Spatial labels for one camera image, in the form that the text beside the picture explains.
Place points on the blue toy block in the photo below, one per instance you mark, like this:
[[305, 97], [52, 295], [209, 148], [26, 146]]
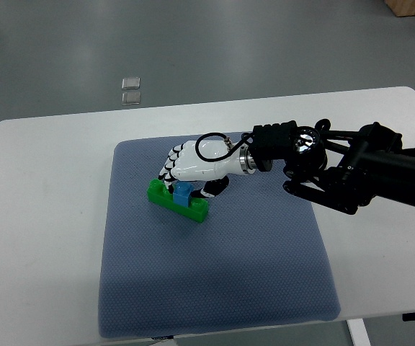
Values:
[[182, 193]]

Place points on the lower metal floor plate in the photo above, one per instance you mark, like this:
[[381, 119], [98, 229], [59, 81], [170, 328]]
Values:
[[131, 98]]

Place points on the green four-stud toy block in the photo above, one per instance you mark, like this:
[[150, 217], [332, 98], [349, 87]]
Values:
[[158, 193]]

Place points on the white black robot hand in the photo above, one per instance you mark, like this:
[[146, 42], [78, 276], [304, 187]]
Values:
[[211, 162]]

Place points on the wooden box corner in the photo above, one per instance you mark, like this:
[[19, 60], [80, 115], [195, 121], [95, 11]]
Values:
[[401, 8]]

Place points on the metal floor plate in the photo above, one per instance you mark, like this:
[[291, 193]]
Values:
[[131, 82], [131, 98]]

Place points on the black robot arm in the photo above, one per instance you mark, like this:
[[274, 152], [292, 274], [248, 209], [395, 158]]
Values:
[[342, 170]]

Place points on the upper metal floor plate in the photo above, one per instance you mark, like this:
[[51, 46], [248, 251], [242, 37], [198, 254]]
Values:
[[131, 82]]

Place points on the white table leg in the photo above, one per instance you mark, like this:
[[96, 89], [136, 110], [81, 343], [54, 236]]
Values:
[[358, 332]]

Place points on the blue-grey textured mat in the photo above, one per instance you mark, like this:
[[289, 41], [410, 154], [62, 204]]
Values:
[[258, 258]]

